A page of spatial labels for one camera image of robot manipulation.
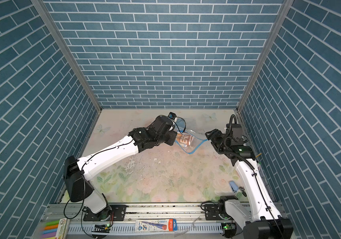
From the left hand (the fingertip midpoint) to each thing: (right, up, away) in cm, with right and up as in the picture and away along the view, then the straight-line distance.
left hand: (178, 134), depth 77 cm
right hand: (+16, -1, 0) cm, 16 cm away
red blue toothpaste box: (-11, -42, -7) cm, 44 cm away
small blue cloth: (+30, -29, +4) cm, 42 cm away
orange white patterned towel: (+3, -4, +12) cm, 13 cm away
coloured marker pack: (-57, -43, -9) cm, 72 cm away
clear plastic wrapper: (+4, -45, -7) cm, 46 cm away
